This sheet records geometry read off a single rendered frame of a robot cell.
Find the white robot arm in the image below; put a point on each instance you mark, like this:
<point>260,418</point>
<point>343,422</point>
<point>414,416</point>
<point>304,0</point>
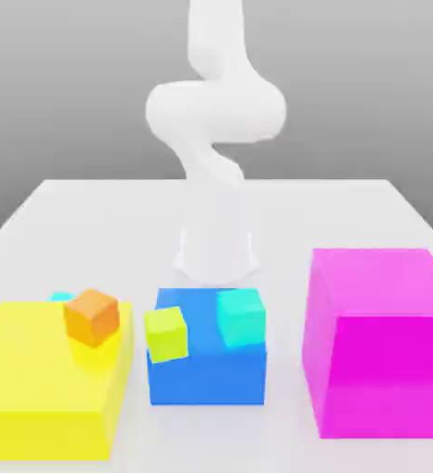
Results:
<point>216,111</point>

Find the small cyan cube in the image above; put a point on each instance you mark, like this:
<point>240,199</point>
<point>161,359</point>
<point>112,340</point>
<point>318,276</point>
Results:
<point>61,296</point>
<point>241,317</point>

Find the small lime cube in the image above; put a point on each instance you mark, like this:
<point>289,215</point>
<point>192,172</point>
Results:
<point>165,336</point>

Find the small orange cube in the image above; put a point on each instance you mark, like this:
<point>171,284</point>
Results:
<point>90,319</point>

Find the large blue box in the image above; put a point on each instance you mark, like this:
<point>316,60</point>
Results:
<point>208,377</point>

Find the large magenta box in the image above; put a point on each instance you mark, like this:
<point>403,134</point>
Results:
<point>382,354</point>

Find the large yellow box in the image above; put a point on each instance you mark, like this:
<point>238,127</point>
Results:
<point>42,380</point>

